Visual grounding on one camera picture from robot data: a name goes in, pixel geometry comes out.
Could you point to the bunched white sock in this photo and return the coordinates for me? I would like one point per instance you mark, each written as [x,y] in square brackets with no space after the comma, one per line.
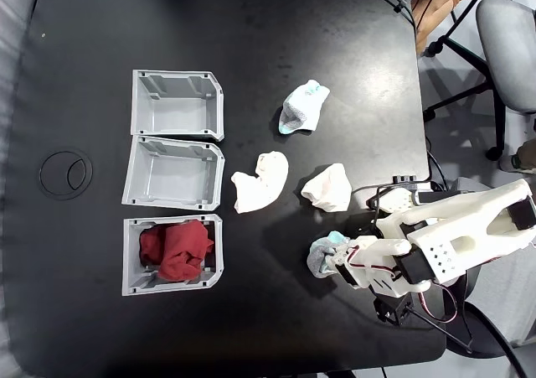
[328,187]

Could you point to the long white sock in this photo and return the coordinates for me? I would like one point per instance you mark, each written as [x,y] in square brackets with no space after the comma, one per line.
[264,185]

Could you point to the white teal sock grey heel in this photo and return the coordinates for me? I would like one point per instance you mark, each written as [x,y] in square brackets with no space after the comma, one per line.
[303,105]

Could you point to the red sock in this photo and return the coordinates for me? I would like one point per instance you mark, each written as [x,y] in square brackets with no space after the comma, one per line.
[180,252]

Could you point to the grey plastic container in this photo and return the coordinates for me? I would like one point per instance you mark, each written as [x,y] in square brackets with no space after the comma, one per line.
[130,260]
[176,177]
[180,110]

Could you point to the person's shoe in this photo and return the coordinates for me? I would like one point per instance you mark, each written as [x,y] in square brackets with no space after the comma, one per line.
[521,156]

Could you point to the grey office chair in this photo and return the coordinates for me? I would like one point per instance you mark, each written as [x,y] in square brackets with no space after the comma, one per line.
[511,51]

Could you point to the person's leg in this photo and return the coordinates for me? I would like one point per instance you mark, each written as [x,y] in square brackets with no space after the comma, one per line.
[431,13]

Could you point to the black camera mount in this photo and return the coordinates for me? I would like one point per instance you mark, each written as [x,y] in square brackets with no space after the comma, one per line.
[391,309]

